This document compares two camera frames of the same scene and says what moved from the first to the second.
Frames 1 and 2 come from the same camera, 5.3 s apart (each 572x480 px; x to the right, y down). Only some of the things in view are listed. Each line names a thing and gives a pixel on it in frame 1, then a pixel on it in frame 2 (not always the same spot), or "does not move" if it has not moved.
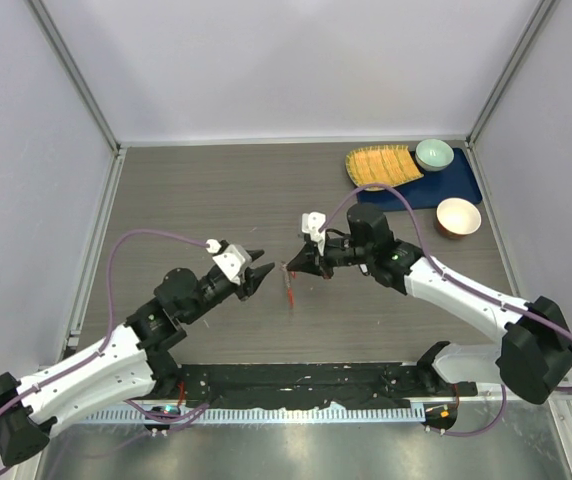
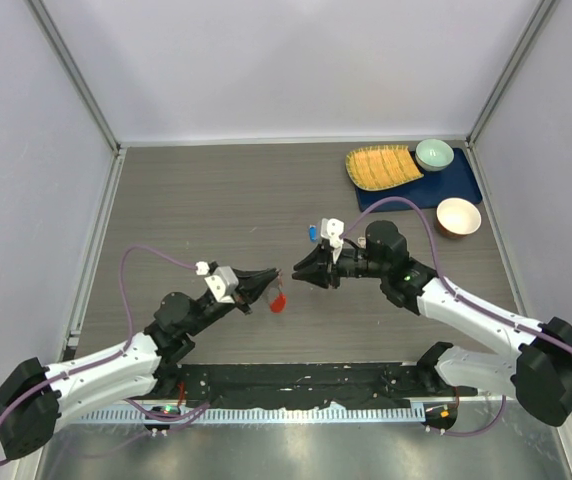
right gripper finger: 305,263 -> 319,278
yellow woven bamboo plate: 393,164 does not move
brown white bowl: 457,218 does not move
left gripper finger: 254,253 -> 255,273
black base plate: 296,386 does not move
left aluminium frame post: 79,83 does not move
